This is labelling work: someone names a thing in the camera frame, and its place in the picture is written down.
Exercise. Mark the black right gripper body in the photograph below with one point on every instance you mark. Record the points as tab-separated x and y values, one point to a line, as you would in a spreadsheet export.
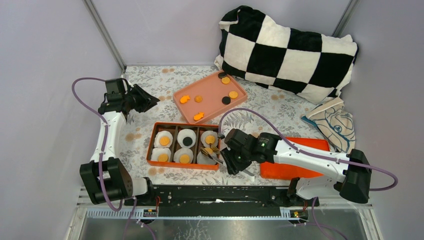
236	161

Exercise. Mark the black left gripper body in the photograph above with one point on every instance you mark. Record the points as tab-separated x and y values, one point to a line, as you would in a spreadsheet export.
137	99

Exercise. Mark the yellow round biscuit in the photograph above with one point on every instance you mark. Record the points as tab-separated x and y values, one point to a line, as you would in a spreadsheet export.
233	94
185	159
163	158
209	151
210	140
225	80
164	141

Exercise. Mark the orange box lid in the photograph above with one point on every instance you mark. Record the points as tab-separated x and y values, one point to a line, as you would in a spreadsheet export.
288	172

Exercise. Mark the black sandwich cookie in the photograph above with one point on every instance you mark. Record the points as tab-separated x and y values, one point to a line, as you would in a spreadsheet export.
222	75
187	142
226	100

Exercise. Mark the orange cookie box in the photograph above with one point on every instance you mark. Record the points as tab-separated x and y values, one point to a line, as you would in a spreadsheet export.
178	145

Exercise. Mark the pink cookie tray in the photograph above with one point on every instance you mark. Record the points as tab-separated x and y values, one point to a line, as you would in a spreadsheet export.
212	91

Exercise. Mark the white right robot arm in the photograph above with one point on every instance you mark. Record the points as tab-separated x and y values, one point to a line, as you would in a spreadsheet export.
342	174

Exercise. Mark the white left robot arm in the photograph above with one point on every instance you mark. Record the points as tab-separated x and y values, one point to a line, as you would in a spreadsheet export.
105	177

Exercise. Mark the white paper cup liner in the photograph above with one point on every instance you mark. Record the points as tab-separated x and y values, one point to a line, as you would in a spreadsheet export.
186	133
159	150
182	151
162	134
207	133
205	160

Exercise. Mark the orange fish cookie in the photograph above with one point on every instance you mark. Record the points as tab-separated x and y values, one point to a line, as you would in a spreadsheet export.
198	116
184	99

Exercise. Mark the swirl butter cookie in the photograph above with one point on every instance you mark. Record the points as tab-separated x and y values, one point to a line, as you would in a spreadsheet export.
198	99

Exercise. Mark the black sandwich cookie tilted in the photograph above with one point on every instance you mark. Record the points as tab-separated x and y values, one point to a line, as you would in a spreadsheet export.
222	75

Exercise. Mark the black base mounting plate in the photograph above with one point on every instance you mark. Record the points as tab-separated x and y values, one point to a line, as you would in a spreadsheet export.
221	201

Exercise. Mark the beige blue printed cloth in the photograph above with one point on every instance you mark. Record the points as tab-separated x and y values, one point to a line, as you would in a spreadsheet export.
334	123

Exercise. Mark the black white checkered pillow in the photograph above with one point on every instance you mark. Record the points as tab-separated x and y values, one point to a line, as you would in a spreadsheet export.
311	65

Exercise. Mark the aluminium frame rail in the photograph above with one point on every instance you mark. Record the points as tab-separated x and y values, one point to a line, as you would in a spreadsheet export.
292	216

